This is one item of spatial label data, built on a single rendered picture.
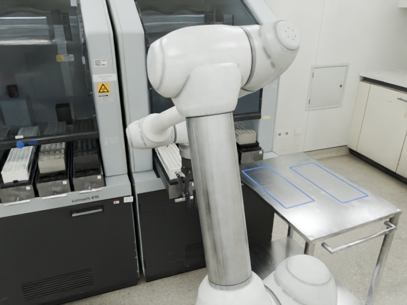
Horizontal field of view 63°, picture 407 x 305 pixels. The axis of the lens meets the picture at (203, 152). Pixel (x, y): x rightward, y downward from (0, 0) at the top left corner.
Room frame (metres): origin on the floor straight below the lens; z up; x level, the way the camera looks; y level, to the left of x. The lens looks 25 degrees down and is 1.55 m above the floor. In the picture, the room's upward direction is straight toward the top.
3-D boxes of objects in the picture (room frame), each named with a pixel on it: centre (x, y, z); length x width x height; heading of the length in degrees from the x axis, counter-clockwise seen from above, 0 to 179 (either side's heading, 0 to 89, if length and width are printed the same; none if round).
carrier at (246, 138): (1.73, -0.24, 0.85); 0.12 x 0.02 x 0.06; 109
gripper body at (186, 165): (1.18, 0.05, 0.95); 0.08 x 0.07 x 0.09; 110
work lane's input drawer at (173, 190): (1.60, 0.20, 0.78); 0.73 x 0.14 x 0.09; 20
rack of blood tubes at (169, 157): (1.47, 0.15, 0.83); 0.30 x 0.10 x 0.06; 20
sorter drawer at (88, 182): (1.66, 0.65, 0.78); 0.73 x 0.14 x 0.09; 20
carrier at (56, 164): (1.39, 0.71, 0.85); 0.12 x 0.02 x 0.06; 110
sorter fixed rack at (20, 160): (1.43, 0.89, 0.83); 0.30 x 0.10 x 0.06; 20
